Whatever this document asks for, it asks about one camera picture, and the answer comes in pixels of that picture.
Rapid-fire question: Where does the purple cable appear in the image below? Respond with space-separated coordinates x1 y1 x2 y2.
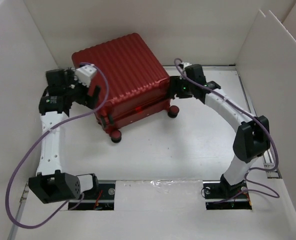
5 61 110 230
174 57 280 205

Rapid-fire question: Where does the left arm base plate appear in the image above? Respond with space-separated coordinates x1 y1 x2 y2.
67 181 116 211

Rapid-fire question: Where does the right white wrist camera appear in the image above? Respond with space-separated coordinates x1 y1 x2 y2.
178 62 192 72

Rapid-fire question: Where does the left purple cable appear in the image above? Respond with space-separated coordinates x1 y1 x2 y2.
5 61 110 230

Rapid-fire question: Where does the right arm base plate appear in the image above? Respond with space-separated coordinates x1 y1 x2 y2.
200 181 252 211

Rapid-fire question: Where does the white foam board panel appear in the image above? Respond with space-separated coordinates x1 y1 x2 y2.
236 11 296 211

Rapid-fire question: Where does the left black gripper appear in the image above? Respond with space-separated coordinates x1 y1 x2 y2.
64 70 100 109

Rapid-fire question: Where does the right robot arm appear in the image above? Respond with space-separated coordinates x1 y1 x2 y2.
169 58 272 202

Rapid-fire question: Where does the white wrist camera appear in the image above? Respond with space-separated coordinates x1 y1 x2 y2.
178 62 192 72
75 65 97 88

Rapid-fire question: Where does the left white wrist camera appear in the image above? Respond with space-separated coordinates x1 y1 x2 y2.
75 65 97 88

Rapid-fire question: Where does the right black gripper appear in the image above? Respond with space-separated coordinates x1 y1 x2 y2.
168 75 196 99

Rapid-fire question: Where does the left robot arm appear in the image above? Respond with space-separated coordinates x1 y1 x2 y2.
28 63 101 204

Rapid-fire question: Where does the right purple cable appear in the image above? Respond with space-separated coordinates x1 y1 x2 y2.
174 57 280 205

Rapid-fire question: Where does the red suitcase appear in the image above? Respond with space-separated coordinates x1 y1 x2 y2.
71 33 180 143

